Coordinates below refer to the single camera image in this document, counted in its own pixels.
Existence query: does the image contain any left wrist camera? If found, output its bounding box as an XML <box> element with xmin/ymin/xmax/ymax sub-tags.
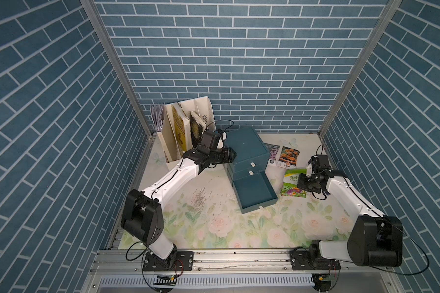
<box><xmin>216</xmin><ymin>129</ymin><xmax>226</xmax><ymax>149</ymax></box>

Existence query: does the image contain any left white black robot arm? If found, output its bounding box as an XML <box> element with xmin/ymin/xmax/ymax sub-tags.
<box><xmin>121</xmin><ymin>130</ymin><xmax>237</xmax><ymax>269</ymax></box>

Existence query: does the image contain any dark sunflower cover book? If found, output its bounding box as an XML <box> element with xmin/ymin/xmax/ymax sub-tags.
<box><xmin>190</xmin><ymin>111</ymin><xmax>207</xmax><ymax>148</ymax></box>

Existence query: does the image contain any green flower seed bag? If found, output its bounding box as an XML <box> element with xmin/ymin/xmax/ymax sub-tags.
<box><xmin>281</xmin><ymin>168</ymin><xmax>307</xmax><ymax>198</ymax></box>

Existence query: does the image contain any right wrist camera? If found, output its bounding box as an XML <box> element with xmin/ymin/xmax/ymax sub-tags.
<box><xmin>306</xmin><ymin>160</ymin><xmax>315</xmax><ymax>178</ymax></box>

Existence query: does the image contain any teal three-drawer cabinet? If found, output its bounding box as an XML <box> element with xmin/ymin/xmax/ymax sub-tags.
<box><xmin>224</xmin><ymin>127</ymin><xmax>278</xmax><ymax>214</ymax></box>

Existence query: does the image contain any white file organizer rack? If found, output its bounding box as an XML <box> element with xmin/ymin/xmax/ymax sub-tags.
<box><xmin>156</xmin><ymin>96</ymin><xmax>216</xmax><ymax>162</ymax></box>

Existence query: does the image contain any purple striped folder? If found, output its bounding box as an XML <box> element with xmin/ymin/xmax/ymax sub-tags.
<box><xmin>150</xmin><ymin>105</ymin><xmax>165</xmax><ymax>133</ymax></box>

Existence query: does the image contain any floral table mat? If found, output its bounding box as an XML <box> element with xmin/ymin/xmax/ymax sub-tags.
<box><xmin>119</xmin><ymin>133</ymin><xmax>364</xmax><ymax>250</ymax></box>

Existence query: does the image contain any aluminium mounting rail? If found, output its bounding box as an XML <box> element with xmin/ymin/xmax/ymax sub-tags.
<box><xmin>90</xmin><ymin>249</ymin><xmax>379</xmax><ymax>275</ymax></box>

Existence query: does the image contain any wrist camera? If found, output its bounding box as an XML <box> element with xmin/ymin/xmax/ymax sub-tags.
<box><xmin>216</xmin><ymin>129</ymin><xmax>226</xmax><ymax>149</ymax></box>
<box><xmin>306</xmin><ymin>160</ymin><xmax>315</xmax><ymax>178</ymax></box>

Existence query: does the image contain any orange flower seed bag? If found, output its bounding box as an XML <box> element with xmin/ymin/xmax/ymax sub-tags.
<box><xmin>277</xmin><ymin>146</ymin><xmax>300</xmax><ymax>169</ymax></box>

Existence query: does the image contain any yellow cover book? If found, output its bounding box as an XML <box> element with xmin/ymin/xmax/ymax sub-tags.
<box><xmin>172</xmin><ymin>103</ymin><xmax>193</xmax><ymax>154</ymax></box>

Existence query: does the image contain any purple flower seed bag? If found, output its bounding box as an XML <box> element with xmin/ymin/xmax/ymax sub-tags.
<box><xmin>265</xmin><ymin>143</ymin><xmax>281</xmax><ymax>166</ymax></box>

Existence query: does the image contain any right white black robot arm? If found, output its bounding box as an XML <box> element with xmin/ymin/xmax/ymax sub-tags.
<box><xmin>290</xmin><ymin>155</ymin><xmax>403</xmax><ymax>269</ymax></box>

